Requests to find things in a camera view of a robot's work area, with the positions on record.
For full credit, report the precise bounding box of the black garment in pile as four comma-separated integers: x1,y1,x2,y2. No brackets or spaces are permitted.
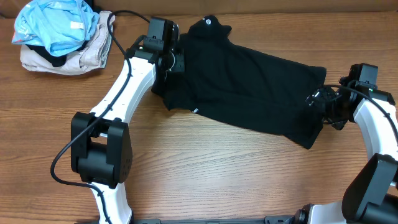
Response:
20,41,88,70

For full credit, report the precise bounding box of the light blue crumpled garment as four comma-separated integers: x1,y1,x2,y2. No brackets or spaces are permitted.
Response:
12,0,100,57

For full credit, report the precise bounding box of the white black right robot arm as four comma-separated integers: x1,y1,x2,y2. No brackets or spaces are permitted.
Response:
286,85,397,224

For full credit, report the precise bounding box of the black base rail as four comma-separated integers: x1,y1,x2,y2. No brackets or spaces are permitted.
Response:
134,215,294,224

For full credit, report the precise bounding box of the beige folded garment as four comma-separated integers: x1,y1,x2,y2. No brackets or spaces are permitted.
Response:
20,11,115,75

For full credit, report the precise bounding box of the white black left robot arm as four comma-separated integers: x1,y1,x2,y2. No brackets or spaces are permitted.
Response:
71,18,184,223

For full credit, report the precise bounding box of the black t-shirt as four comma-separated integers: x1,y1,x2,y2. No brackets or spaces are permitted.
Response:
158,16,326,149

